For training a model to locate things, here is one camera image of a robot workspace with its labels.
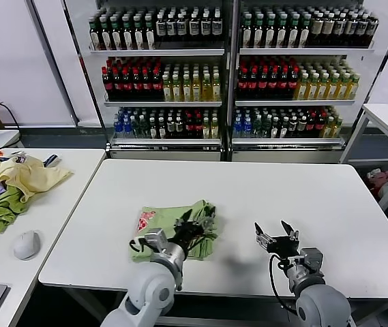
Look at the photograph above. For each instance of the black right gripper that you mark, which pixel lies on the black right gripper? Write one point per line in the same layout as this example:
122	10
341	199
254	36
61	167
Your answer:
282	245

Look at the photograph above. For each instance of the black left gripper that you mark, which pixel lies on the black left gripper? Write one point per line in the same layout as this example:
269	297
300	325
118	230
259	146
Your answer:
184	236

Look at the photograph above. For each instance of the light green t-shirt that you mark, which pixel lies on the light green t-shirt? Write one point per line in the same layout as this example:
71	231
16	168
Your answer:
159	214

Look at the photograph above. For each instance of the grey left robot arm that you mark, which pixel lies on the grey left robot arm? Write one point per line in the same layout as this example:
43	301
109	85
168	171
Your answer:
149	289

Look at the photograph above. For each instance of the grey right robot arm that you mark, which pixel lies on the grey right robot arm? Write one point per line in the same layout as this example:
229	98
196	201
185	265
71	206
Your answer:
320	299

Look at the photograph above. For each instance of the pink clothes pile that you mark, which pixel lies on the pink clothes pile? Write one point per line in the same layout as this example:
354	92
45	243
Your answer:
383	178

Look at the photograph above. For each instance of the beverage display shelf cabinet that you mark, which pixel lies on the beverage display shelf cabinet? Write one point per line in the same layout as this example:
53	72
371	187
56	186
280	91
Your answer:
288	148
165	148

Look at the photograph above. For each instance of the small yellow drink bottle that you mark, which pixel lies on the small yellow drink bottle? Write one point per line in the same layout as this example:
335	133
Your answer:
337	130
329	130
206	130
214	130

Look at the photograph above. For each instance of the small red-capped cola bottle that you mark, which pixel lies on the small red-capped cola bottle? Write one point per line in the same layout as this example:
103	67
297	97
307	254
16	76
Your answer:
320	129
197	129
310	129
188	129

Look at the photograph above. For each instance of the small dark bottle beige label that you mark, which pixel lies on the small dark bottle beige label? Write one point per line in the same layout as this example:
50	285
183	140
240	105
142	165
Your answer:
292	129
301	129
169	129
178	129

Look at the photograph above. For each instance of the small dark bottle white label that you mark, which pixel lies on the small dark bottle white label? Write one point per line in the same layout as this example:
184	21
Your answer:
161	129
152	129
275	129
283	129

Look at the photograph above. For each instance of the blue water bottle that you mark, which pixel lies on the blue water bottle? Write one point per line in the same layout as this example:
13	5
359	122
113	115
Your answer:
237	129
127	129
117	129
247	129

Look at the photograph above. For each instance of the green-tinted water bottle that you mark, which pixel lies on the green-tinted water bottle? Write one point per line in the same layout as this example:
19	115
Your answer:
266	129
257	129
142	129
134	129

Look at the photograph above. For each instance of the blue striped white object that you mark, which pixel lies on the blue striped white object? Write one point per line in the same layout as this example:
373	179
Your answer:
52	159

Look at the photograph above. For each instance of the pale yellow shirt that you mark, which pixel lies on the pale yellow shirt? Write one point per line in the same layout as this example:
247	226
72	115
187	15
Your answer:
32	175

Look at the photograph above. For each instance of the white computer mouse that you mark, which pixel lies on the white computer mouse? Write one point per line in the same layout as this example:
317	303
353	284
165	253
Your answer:
26	244

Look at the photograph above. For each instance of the green-capped dark bottle white label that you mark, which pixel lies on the green-capped dark bottle white label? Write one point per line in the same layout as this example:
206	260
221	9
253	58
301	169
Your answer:
293	36
127	37
94	37
116	37
138	37
257	36
246	36
304	36
105	37
281	36
150	37
269	36

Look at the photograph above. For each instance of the white-capped bottle dark label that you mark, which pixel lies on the white-capped bottle dark label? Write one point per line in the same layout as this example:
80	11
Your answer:
172	27
205	27
183	27
194	27
161	27
217	27

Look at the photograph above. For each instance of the white-capped bottle beige label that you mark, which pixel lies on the white-capped bottle beige label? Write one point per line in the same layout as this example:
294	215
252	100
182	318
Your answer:
372	31
339	31
328	31
316	31
361	31
350	31

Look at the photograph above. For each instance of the left wrist grey camera box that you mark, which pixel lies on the left wrist grey camera box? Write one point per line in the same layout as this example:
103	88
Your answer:
155	240

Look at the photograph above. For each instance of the grey slanted wall post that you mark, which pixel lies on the grey slanted wall post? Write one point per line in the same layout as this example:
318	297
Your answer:
52	60

